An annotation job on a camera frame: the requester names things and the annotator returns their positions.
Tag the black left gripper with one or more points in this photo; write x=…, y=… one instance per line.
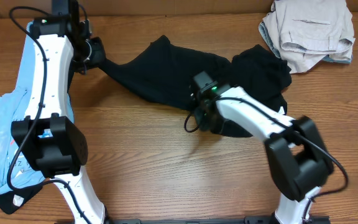
x=97, y=55

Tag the black garment under blue shirt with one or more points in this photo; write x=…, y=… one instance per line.
x=11, y=201

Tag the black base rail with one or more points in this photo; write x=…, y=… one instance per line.
x=246, y=220

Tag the black t-shirt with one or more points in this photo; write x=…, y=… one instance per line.
x=175, y=76

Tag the light blue printed t-shirt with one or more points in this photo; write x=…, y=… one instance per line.
x=2, y=137

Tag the beige folded shirt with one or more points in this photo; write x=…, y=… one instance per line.
x=305, y=32

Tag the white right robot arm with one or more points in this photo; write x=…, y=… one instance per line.
x=298, y=160

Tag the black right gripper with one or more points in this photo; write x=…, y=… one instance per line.
x=202, y=117

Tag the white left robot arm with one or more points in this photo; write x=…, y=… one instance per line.
x=47, y=138

